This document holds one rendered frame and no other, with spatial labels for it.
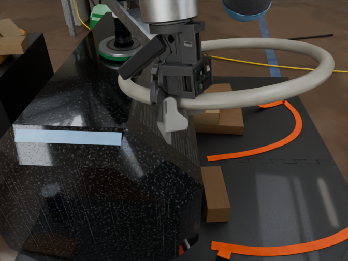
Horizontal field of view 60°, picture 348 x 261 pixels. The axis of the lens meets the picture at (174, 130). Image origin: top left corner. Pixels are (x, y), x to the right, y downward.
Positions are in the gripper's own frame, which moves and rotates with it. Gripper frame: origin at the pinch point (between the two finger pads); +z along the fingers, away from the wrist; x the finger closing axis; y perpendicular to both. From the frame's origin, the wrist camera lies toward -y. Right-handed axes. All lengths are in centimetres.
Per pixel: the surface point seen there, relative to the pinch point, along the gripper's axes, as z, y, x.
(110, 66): 3, -57, 44
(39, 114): 7, -55, 7
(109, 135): 13.4, -32.1, 12.3
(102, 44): -4, -67, 52
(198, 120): 65, -65, 126
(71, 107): 8, -50, 15
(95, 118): 9.8, -38.9, 14.7
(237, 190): 90, -24, 91
